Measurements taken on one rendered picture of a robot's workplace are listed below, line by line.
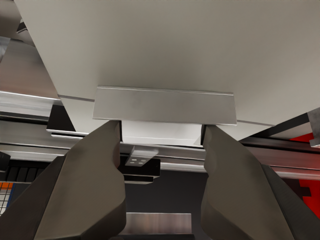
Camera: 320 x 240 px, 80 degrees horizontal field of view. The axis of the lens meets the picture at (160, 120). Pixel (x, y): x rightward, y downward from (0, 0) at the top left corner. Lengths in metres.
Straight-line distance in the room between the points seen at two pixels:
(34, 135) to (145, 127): 0.36
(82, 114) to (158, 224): 0.15
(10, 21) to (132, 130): 0.16
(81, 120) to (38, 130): 0.32
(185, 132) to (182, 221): 0.11
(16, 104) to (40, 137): 0.22
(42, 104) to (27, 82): 0.03
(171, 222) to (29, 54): 0.25
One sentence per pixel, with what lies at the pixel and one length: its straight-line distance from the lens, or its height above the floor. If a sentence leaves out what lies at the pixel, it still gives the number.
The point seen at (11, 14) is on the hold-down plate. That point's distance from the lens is 0.25.
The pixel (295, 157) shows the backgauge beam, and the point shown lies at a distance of 0.72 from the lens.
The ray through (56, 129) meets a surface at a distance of 0.24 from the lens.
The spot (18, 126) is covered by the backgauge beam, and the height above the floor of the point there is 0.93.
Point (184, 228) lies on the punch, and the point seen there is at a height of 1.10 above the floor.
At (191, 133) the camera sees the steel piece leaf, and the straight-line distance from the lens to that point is 0.20.
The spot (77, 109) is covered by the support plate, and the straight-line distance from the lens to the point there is 0.17.
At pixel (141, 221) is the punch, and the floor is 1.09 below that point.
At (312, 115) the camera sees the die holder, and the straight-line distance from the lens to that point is 0.47.
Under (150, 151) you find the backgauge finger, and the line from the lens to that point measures 0.27.
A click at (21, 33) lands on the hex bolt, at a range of 0.24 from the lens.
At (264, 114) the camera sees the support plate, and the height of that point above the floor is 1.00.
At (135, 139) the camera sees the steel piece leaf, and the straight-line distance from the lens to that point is 0.22.
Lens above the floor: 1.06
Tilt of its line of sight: 22 degrees down
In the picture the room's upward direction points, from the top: 178 degrees counter-clockwise
